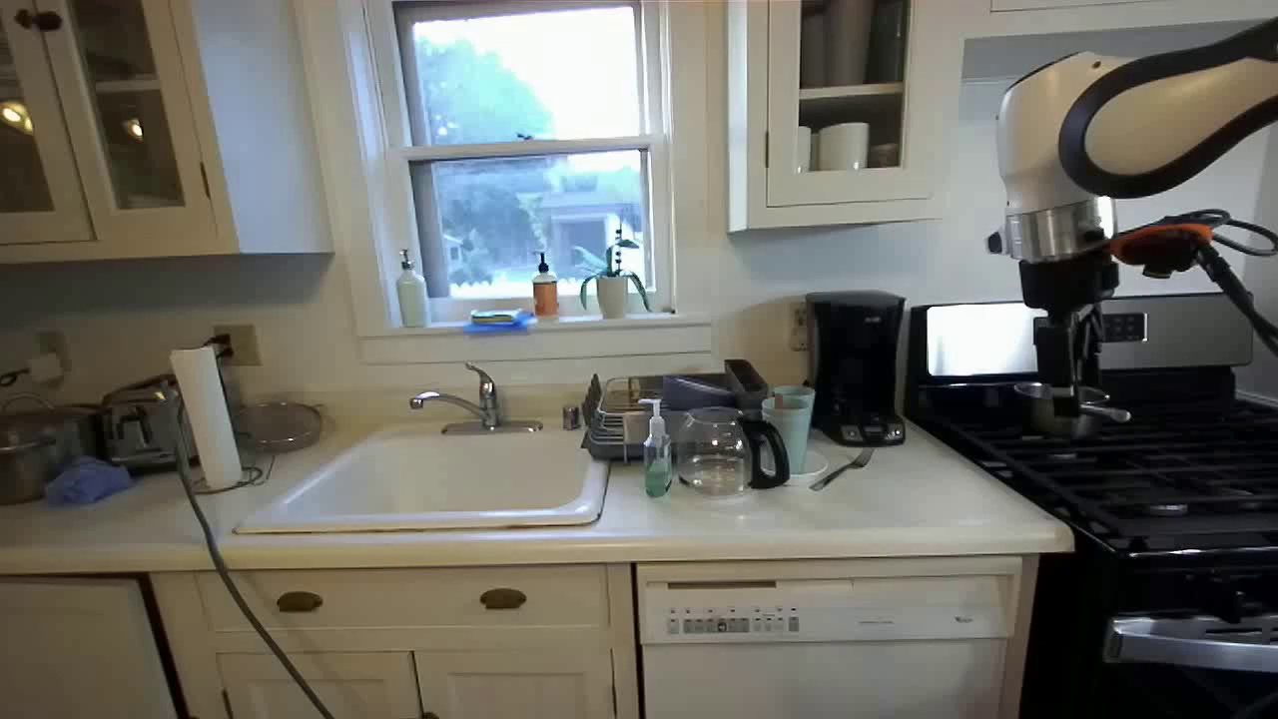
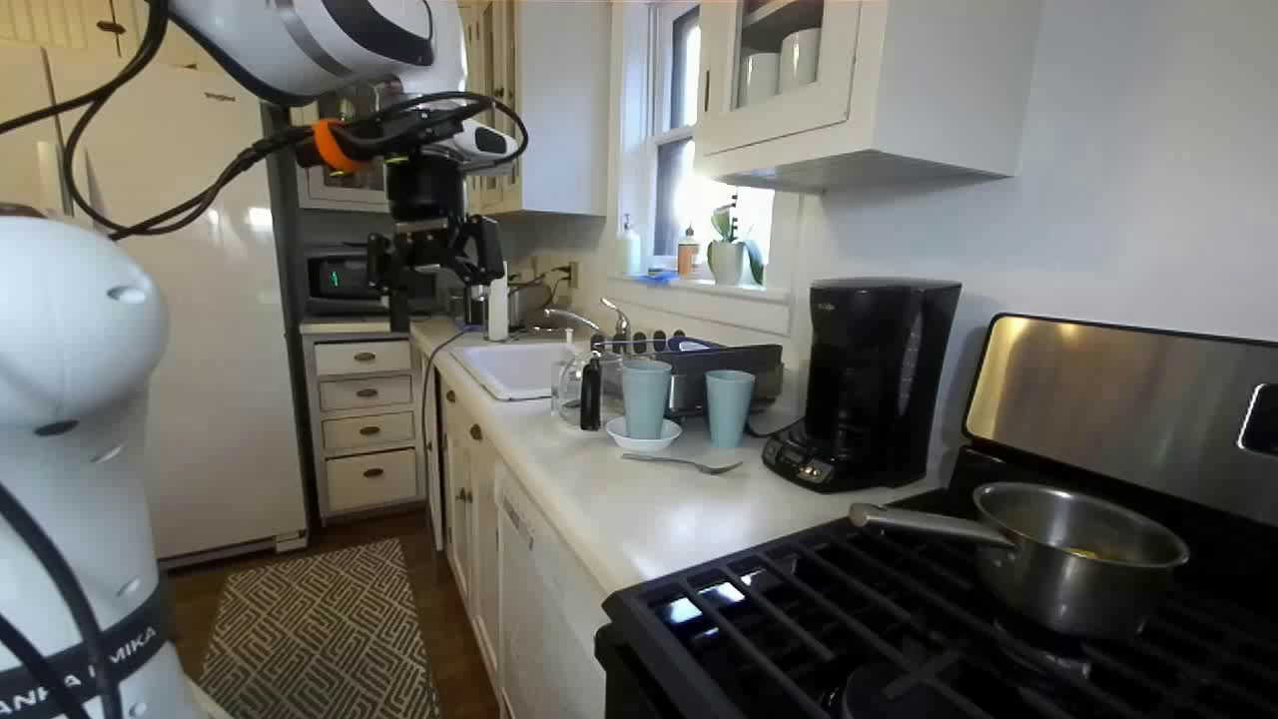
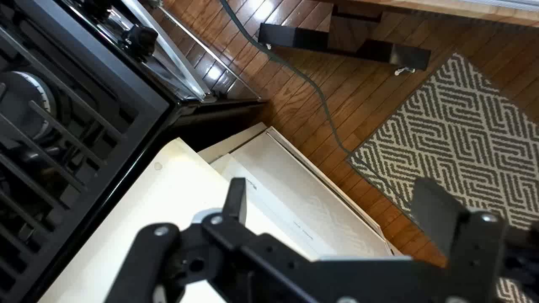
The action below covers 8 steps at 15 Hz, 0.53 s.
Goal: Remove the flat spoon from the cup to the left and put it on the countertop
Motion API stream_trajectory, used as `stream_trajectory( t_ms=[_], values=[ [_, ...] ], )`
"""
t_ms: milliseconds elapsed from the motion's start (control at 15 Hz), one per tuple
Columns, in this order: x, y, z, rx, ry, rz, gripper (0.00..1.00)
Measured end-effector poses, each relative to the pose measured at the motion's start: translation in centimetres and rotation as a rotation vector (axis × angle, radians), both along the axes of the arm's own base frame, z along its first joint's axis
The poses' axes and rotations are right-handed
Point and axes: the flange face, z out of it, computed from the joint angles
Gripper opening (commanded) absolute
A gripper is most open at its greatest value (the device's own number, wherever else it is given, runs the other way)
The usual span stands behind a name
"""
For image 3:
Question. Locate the patterned beige rug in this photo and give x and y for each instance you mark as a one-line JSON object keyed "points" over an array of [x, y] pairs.
{"points": [[461, 134]]}

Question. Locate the white lower kitchen cabinet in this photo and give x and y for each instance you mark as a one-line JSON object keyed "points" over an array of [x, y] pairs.
{"points": [[281, 178]]}

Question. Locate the black robot stand foot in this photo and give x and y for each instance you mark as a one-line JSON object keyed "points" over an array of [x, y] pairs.
{"points": [[348, 43]]}

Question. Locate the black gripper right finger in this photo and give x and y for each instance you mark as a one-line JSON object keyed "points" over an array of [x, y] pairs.
{"points": [[478, 252]]}

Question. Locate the black stove knob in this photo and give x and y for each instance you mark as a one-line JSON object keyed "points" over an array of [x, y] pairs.
{"points": [[139, 40]]}

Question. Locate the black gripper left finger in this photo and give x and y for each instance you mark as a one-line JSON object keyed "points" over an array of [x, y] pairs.
{"points": [[163, 262]]}

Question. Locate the black gas stove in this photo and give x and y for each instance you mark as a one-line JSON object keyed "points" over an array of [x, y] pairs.
{"points": [[68, 111]]}

